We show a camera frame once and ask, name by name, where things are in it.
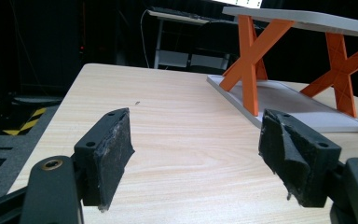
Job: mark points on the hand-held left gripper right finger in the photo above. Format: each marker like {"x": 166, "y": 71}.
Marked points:
{"x": 298, "y": 158}

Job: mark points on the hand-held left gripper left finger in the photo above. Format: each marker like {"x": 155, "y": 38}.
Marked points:
{"x": 105, "y": 155}

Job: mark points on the white shelf with orange legs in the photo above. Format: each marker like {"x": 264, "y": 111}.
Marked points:
{"x": 295, "y": 102}

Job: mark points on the grey floor mat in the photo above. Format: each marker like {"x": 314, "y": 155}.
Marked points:
{"x": 3, "y": 146}

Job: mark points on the white metal desk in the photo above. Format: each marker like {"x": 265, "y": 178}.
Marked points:
{"x": 171, "y": 40}

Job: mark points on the black keyboard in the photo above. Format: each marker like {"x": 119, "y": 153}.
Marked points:
{"x": 180, "y": 13}

